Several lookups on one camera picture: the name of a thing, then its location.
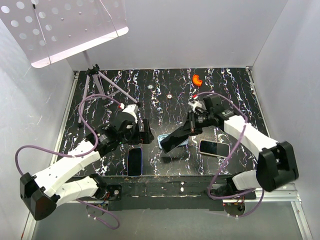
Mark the pink phone case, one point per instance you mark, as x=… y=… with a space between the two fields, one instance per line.
x=200 y=147

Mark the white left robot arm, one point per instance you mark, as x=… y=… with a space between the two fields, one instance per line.
x=48 y=189

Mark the blue phone case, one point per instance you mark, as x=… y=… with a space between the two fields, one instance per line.
x=163 y=136

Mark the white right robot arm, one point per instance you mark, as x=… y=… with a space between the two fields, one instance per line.
x=276 y=161

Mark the purple edged black phone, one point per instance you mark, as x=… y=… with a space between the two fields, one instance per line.
x=135 y=162

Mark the lilac phone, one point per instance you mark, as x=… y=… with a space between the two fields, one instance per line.
x=174 y=139

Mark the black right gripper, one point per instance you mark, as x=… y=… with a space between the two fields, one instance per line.
x=194 y=130

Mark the perforated music stand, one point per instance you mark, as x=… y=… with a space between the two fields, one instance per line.
x=36 y=38

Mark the orange curved plastic part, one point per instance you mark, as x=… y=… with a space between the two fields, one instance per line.
x=197 y=81

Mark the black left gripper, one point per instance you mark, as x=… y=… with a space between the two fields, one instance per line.
x=147 y=137

